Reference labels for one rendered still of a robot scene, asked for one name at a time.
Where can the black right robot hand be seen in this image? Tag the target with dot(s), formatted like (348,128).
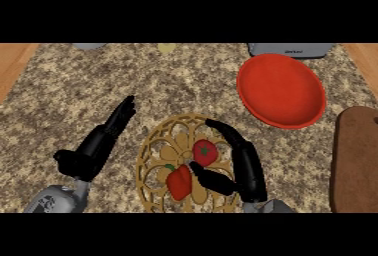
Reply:
(249,166)

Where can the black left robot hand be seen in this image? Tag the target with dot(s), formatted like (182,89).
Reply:
(94,150)

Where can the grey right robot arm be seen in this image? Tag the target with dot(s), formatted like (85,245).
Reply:
(270,206)

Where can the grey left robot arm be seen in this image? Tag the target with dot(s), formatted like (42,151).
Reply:
(58,199)

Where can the tan openwork round placemat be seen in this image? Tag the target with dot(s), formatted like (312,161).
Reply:
(163,160)

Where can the red bell pepper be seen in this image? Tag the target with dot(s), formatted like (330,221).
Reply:
(181,184)

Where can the red bowl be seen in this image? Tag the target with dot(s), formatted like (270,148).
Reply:
(281,90)

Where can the red tomato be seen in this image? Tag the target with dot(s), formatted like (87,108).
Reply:
(206,152)

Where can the brown wooden cutting board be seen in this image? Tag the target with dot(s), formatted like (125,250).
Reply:
(355,160)

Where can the grey round object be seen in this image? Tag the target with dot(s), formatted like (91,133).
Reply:
(89,45)

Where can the pale yellow round object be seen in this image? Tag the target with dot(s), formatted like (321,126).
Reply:
(166,47)

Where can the grey appliance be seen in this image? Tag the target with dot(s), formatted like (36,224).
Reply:
(290,49)

